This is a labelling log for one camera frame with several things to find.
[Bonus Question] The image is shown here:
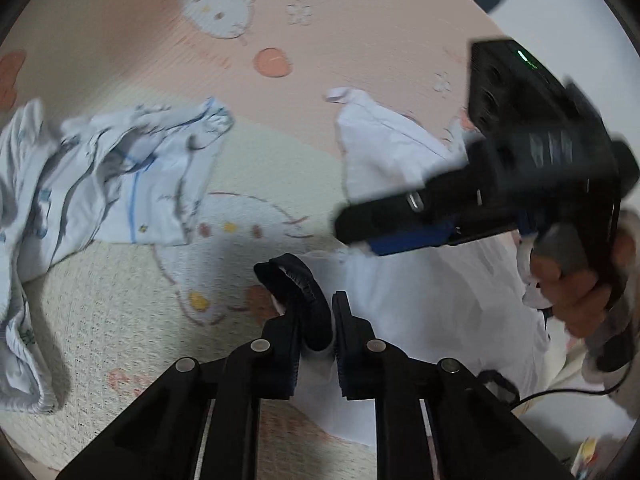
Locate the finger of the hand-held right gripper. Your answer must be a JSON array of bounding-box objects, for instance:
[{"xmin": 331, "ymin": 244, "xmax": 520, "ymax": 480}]
[
  {"xmin": 367, "ymin": 210, "xmax": 521, "ymax": 257},
  {"xmin": 334, "ymin": 167, "xmax": 481, "ymax": 247}
]

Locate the black cable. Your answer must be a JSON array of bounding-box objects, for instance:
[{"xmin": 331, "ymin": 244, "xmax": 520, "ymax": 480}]
[{"xmin": 479, "ymin": 369, "xmax": 632, "ymax": 412}]

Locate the person's right hand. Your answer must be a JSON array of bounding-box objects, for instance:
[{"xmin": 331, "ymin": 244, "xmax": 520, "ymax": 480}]
[{"xmin": 530, "ymin": 252, "xmax": 611, "ymax": 339}]

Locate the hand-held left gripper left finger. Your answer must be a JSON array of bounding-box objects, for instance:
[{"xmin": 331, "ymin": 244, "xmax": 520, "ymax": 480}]
[{"xmin": 57, "ymin": 312, "xmax": 302, "ymax": 480}]

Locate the light blue printed garment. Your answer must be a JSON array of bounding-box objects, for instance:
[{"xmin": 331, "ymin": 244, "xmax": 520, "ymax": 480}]
[{"xmin": 0, "ymin": 97, "xmax": 236, "ymax": 413}]

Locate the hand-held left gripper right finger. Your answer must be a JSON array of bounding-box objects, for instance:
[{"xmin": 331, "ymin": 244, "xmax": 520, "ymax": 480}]
[{"xmin": 332, "ymin": 291, "xmax": 576, "ymax": 480}]

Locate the pink cat print blanket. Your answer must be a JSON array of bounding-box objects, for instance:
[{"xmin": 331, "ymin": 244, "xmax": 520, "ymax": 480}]
[{"xmin": 0, "ymin": 0, "xmax": 576, "ymax": 480}]

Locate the colourful small packet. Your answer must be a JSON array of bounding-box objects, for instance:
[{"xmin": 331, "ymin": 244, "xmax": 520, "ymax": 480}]
[{"xmin": 570, "ymin": 437, "xmax": 602, "ymax": 480}]

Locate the white shirt with navy trim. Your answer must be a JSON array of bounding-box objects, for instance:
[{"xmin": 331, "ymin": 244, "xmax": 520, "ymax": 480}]
[{"xmin": 254, "ymin": 87, "xmax": 551, "ymax": 443}]

